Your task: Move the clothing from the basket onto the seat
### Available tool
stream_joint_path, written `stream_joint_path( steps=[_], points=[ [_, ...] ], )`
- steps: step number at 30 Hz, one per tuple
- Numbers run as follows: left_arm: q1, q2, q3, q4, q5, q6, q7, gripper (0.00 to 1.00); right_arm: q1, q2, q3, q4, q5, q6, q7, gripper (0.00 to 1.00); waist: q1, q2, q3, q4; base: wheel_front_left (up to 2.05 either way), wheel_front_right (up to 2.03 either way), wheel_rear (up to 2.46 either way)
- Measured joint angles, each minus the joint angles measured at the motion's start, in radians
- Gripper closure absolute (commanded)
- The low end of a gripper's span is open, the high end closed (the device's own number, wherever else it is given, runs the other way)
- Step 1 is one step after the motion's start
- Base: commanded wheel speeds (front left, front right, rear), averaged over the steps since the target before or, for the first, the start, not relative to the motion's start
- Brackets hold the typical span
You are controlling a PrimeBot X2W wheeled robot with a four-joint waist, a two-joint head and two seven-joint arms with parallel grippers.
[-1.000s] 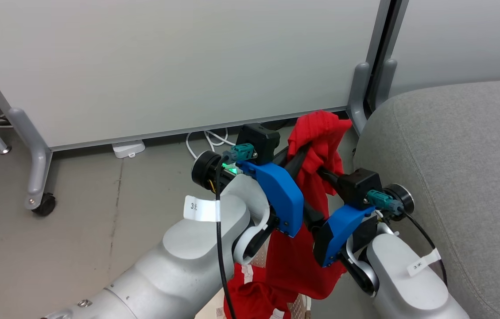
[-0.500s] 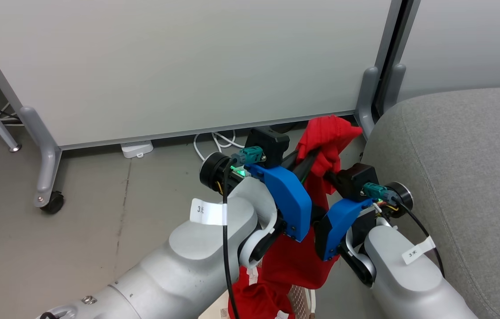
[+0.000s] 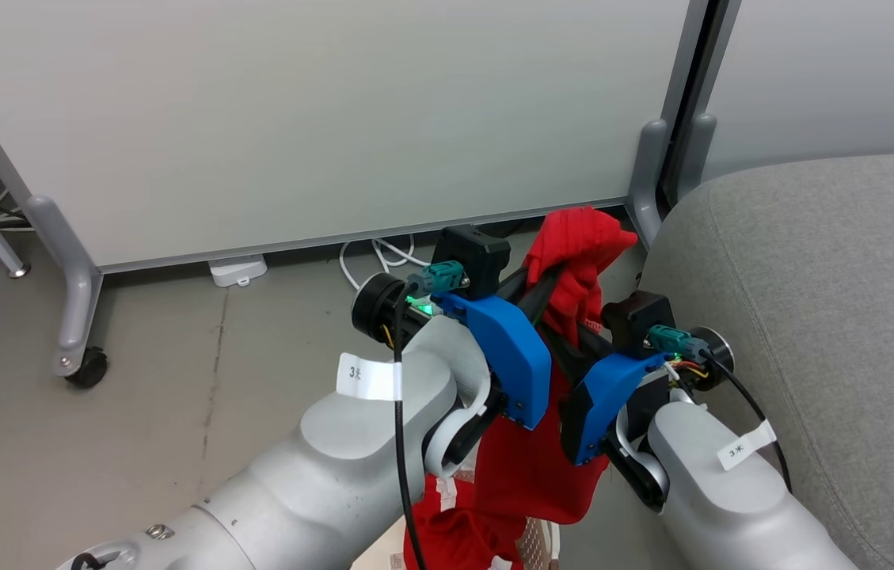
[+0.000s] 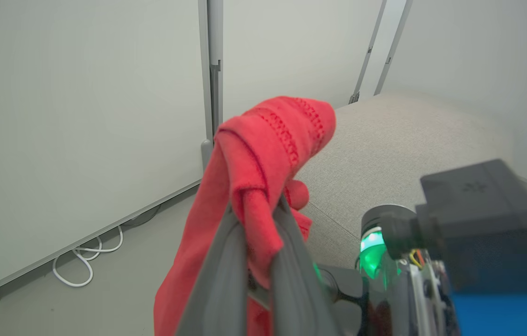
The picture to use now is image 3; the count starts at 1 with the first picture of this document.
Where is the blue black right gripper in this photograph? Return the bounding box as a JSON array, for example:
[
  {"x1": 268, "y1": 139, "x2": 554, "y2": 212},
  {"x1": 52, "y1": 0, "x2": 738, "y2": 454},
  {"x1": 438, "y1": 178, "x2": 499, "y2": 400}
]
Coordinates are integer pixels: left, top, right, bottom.
[{"x1": 546, "y1": 325, "x2": 735, "y2": 466}]

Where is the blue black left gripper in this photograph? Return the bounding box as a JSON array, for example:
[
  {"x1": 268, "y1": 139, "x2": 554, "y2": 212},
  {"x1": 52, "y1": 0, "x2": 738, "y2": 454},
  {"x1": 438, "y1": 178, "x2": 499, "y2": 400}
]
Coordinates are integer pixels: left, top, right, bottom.
[{"x1": 352, "y1": 268, "x2": 566, "y2": 433}]

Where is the red white clothing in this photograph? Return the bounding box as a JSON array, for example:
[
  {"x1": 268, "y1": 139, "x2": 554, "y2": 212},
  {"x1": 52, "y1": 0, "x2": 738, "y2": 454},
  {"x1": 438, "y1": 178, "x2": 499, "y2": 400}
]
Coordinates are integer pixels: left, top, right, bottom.
[{"x1": 403, "y1": 206, "x2": 641, "y2": 570}]

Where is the cream laundry basket brown rim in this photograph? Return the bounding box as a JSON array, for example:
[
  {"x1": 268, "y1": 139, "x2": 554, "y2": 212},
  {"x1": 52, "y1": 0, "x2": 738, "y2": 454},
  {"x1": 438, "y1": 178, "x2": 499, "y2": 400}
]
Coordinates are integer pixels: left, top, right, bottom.
[{"x1": 352, "y1": 467, "x2": 563, "y2": 570}]

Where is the grey fabric sofa seat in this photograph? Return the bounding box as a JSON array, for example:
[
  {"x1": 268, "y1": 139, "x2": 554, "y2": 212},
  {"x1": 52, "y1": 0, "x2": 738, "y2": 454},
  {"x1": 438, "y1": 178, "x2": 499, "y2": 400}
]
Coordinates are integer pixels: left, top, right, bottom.
[{"x1": 637, "y1": 150, "x2": 894, "y2": 570}]

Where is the wide white partition panel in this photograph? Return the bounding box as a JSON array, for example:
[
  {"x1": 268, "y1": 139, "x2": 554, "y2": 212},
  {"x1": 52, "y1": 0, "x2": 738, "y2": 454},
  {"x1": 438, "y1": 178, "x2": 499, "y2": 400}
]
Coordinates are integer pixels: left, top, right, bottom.
[{"x1": 0, "y1": 0, "x2": 713, "y2": 379}]

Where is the white power adapter box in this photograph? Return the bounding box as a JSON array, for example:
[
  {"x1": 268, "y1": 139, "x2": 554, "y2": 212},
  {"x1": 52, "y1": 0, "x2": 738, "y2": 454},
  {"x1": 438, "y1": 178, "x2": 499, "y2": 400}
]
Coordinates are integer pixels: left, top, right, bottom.
[{"x1": 207, "y1": 255, "x2": 268, "y2": 288}]

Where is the narrow white partition panel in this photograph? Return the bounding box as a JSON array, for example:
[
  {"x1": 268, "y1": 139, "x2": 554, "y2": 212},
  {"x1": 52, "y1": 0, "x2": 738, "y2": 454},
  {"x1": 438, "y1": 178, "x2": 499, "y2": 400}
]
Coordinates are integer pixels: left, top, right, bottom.
[{"x1": 680, "y1": 0, "x2": 894, "y2": 200}]

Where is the black caster wheel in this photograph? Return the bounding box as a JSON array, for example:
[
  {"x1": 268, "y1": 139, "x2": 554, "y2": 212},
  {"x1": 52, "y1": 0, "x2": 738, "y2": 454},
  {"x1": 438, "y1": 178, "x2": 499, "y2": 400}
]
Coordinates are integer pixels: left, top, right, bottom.
[{"x1": 65, "y1": 347, "x2": 109, "y2": 390}]

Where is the teal right cable connector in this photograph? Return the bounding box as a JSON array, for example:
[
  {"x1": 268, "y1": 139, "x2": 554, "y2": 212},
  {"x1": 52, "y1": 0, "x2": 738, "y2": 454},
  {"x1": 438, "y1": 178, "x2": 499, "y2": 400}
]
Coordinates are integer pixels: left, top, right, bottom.
[{"x1": 647, "y1": 325, "x2": 710, "y2": 361}]

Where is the teal cable connector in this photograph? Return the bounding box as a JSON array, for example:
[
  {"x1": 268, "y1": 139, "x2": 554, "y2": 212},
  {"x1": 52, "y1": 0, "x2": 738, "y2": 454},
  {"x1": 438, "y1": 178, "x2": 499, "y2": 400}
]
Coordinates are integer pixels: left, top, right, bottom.
[
  {"x1": 647, "y1": 325, "x2": 710, "y2": 361},
  {"x1": 405, "y1": 260, "x2": 469, "y2": 299}
]

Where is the teal left cable connector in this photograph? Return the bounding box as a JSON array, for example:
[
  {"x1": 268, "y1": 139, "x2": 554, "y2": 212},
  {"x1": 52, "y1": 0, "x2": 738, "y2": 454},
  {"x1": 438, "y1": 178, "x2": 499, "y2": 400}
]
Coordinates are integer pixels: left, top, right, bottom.
[{"x1": 405, "y1": 260, "x2": 469, "y2": 299}]

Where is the white looped cable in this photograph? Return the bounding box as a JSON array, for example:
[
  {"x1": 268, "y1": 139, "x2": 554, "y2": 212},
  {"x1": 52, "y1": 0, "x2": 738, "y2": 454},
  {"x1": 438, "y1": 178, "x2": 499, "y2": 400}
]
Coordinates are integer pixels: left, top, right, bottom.
[{"x1": 338, "y1": 234, "x2": 433, "y2": 292}]

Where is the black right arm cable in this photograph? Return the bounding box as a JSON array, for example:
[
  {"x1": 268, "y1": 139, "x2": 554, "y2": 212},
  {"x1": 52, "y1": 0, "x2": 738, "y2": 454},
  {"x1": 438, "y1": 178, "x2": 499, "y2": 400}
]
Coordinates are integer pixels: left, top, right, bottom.
[{"x1": 702, "y1": 347, "x2": 793, "y2": 493}]

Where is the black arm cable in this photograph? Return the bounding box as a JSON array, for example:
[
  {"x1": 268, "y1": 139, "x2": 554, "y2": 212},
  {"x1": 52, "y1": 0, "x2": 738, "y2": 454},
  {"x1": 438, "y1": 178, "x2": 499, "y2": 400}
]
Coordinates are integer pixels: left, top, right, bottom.
[
  {"x1": 702, "y1": 347, "x2": 793, "y2": 493},
  {"x1": 391, "y1": 281, "x2": 428, "y2": 570}
]

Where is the white left cable label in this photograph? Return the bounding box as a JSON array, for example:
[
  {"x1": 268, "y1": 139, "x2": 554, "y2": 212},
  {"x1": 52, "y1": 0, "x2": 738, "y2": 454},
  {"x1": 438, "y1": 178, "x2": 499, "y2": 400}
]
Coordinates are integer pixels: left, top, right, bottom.
[{"x1": 336, "y1": 352, "x2": 405, "y2": 401}]

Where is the white cable label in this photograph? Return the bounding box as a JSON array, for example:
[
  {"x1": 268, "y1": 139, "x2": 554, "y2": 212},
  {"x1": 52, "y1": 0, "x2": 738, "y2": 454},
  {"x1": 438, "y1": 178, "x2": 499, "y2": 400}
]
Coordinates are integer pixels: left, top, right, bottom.
[
  {"x1": 717, "y1": 420, "x2": 778, "y2": 473},
  {"x1": 336, "y1": 352, "x2": 405, "y2": 401}
]

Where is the white right cable label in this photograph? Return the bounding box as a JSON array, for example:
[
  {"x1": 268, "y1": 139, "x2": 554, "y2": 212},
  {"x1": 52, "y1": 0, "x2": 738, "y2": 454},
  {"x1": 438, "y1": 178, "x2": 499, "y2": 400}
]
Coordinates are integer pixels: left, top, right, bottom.
[{"x1": 717, "y1": 420, "x2": 778, "y2": 473}]

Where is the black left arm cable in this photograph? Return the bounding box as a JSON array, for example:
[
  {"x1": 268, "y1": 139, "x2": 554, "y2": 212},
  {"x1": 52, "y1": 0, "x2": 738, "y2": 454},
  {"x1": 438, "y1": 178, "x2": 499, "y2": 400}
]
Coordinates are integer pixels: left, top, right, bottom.
[{"x1": 391, "y1": 281, "x2": 428, "y2": 570}]

